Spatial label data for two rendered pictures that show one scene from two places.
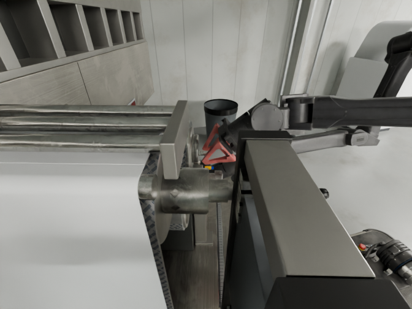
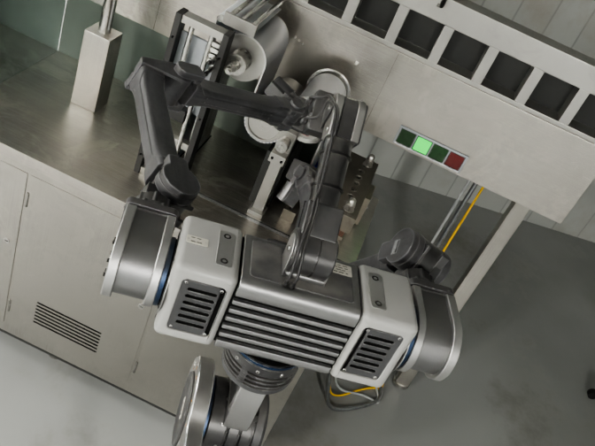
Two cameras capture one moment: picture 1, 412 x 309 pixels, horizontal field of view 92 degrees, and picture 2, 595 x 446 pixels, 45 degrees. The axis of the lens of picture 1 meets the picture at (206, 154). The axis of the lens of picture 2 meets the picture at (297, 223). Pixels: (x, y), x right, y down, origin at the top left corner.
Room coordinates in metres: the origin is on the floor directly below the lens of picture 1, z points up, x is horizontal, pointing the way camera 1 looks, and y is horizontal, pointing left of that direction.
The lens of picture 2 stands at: (0.58, -1.88, 2.23)
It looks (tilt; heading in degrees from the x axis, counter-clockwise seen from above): 35 degrees down; 91
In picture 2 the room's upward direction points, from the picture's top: 25 degrees clockwise
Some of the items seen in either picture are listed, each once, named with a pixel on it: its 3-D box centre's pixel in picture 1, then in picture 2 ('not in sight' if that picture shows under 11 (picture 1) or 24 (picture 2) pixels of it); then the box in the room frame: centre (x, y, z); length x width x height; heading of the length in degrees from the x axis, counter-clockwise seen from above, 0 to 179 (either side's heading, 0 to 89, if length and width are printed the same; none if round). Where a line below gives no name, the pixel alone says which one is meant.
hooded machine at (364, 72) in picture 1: (379, 80); not in sight; (3.28, -2.74, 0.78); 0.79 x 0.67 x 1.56; 105
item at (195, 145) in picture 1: (194, 148); not in sight; (0.46, 0.03, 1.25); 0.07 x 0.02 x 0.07; 179
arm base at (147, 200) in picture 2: not in sight; (148, 221); (0.34, -0.94, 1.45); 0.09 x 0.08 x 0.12; 15
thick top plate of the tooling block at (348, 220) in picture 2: not in sight; (343, 187); (0.64, 0.20, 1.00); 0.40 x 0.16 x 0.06; 89
